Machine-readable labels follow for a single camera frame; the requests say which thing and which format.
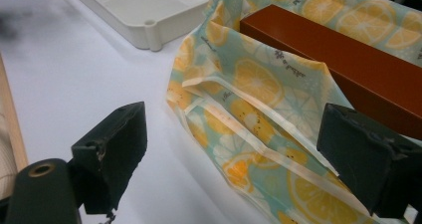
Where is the white plastic tray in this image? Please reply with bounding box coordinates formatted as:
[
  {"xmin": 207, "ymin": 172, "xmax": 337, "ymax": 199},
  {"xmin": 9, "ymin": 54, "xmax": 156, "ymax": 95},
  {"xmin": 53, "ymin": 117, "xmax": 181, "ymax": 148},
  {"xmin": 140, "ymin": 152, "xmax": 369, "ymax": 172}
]
[{"xmin": 66, "ymin": 0, "xmax": 217, "ymax": 52}]

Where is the lemon print cloth bag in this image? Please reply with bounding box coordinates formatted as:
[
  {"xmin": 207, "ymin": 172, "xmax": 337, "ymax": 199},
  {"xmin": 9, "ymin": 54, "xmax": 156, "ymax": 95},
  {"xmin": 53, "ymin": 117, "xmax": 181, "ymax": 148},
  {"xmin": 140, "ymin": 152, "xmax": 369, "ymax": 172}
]
[{"xmin": 165, "ymin": 0, "xmax": 422, "ymax": 224}]

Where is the long brown box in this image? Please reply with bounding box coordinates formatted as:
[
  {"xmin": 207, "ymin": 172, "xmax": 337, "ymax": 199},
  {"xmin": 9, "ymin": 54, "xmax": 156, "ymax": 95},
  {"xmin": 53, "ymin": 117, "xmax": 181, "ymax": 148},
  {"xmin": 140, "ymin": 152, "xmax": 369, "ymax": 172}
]
[{"xmin": 239, "ymin": 4, "xmax": 422, "ymax": 140}]

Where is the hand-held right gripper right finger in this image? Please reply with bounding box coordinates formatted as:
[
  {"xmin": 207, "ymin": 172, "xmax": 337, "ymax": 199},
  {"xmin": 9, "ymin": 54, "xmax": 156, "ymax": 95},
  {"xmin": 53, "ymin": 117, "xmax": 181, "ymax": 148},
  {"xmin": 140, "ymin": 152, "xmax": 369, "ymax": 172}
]
[{"xmin": 316, "ymin": 102, "xmax": 422, "ymax": 220}]

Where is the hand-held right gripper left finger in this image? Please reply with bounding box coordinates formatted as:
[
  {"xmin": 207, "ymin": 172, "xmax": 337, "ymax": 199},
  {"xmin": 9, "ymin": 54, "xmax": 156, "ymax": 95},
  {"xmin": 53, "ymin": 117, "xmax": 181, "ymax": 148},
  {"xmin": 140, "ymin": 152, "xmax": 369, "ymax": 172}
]
[{"xmin": 71, "ymin": 101, "xmax": 148, "ymax": 216}]

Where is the wooden table edge strip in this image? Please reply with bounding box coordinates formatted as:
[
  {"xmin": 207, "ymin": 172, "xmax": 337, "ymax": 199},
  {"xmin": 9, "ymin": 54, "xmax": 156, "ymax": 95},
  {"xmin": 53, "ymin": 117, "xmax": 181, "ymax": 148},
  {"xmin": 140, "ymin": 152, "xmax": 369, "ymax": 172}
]
[{"xmin": 0, "ymin": 53, "xmax": 30, "ymax": 200}]

